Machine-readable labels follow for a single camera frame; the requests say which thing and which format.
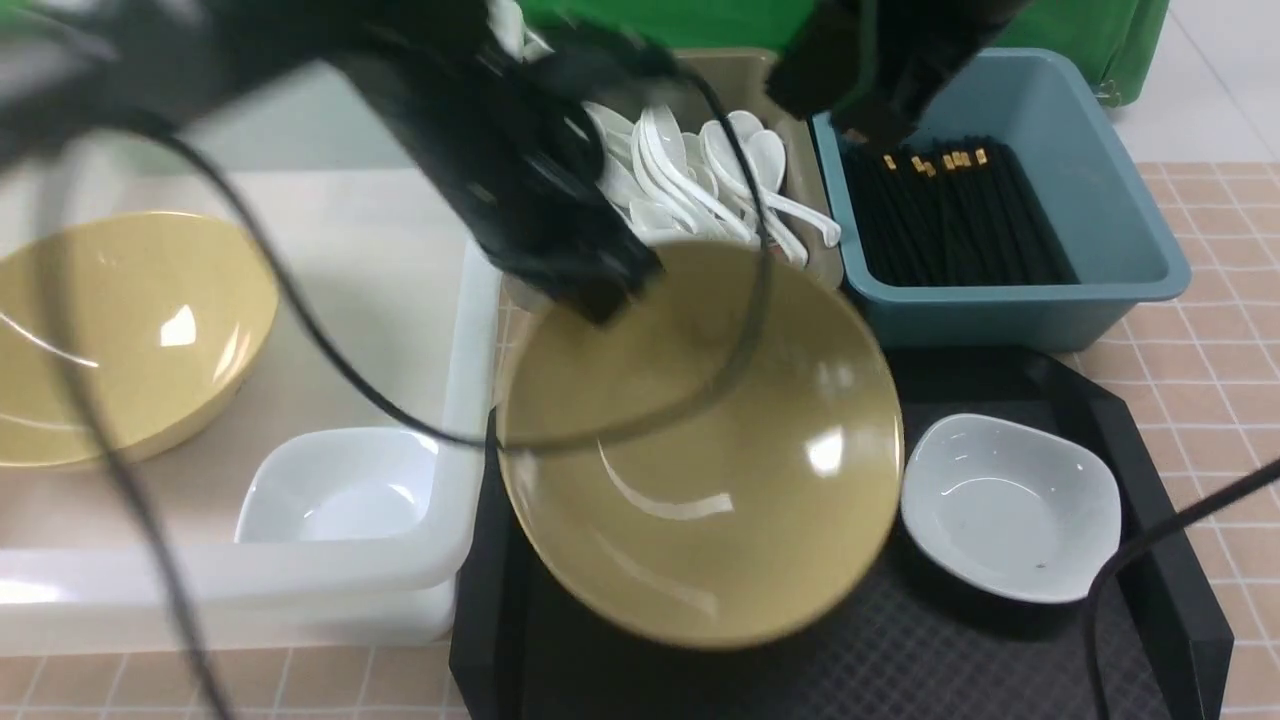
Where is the tan checkered table mat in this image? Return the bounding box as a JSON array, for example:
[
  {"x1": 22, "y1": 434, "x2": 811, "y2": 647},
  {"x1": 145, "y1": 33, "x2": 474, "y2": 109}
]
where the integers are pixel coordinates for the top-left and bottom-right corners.
[{"x1": 3, "y1": 163, "x2": 1277, "y2": 719}]

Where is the yellow bowl in tub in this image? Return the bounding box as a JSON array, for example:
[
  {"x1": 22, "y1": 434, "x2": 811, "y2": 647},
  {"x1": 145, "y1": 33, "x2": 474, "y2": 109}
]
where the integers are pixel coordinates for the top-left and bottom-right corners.
[{"x1": 1, "y1": 211, "x2": 279, "y2": 469}]

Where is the white translucent plastic tub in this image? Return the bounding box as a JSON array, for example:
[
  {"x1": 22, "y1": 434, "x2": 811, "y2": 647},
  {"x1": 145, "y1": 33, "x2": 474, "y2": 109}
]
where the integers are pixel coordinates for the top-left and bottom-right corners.
[{"x1": 0, "y1": 56, "x2": 521, "y2": 657}]

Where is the teal plastic bin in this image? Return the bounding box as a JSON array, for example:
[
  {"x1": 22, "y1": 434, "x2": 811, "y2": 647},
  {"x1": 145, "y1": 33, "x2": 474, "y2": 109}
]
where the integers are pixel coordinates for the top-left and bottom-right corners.
[{"x1": 812, "y1": 47, "x2": 1192, "y2": 354}]

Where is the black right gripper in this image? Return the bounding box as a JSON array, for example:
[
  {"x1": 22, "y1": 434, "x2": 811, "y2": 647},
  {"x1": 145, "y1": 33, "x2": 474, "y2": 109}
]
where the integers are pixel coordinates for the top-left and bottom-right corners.
[{"x1": 765, "y1": 1, "x2": 1001, "y2": 149}]

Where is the white square dish in tub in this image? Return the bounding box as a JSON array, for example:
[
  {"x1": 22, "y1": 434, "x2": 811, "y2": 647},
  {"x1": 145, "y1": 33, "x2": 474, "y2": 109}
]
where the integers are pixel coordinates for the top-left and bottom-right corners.
[{"x1": 234, "y1": 427, "x2": 439, "y2": 544}]

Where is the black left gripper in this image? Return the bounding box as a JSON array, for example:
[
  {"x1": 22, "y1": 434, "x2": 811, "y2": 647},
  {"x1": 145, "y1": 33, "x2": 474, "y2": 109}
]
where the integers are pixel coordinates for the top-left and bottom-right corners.
[{"x1": 340, "y1": 20, "x2": 680, "y2": 325}]

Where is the bundle of black chopsticks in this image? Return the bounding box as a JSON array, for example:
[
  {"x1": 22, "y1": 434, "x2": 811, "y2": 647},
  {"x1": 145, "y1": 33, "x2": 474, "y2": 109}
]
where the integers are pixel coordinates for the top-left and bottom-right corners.
[{"x1": 841, "y1": 136, "x2": 1079, "y2": 288}]

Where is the pile of white spoons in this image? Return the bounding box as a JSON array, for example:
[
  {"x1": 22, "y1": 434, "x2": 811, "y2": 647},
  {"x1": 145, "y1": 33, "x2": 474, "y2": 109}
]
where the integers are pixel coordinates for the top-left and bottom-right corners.
[{"x1": 500, "y1": 0, "x2": 844, "y2": 269}]

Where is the white shallow side dish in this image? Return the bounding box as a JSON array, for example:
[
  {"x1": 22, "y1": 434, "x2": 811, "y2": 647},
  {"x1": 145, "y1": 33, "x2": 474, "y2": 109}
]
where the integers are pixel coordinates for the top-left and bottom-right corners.
[{"x1": 900, "y1": 413, "x2": 1123, "y2": 605}]

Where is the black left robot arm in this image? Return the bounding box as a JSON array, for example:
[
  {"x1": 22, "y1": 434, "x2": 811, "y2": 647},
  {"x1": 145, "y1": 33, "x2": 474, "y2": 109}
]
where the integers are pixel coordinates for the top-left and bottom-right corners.
[{"x1": 1, "y1": 1, "x2": 680, "y2": 323}]

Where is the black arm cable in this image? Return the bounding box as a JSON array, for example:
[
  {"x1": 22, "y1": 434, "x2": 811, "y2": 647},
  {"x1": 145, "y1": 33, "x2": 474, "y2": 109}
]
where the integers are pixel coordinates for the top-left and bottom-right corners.
[
  {"x1": 1085, "y1": 455, "x2": 1280, "y2": 720},
  {"x1": 29, "y1": 70, "x2": 776, "y2": 720}
]

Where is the yellow noodle bowl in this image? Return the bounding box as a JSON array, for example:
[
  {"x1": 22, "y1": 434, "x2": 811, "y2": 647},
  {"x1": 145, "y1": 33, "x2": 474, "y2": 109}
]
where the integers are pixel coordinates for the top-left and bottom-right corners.
[{"x1": 495, "y1": 240, "x2": 904, "y2": 650}]

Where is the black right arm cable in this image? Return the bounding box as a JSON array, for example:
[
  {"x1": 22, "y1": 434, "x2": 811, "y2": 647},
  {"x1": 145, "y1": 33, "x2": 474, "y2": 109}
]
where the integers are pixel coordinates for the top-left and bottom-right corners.
[{"x1": 1085, "y1": 455, "x2": 1280, "y2": 720}]

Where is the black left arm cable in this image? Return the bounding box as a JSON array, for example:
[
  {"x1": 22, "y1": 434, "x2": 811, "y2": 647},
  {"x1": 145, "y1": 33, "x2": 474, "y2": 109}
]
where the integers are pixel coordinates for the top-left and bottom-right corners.
[{"x1": 29, "y1": 70, "x2": 776, "y2": 720}]

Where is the taupe plastic bin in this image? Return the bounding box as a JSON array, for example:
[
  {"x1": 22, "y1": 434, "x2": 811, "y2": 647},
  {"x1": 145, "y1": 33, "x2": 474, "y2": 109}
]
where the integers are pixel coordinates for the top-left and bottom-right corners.
[{"x1": 500, "y1": 47, "x2": 844, "y2": 322}]

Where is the green object behind table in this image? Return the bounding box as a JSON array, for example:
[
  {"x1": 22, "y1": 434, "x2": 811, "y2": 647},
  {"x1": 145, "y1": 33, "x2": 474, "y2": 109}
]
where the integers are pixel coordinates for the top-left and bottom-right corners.
[{"x1": 521, "y1": 1, "x2": 1170, "y2": 108}]

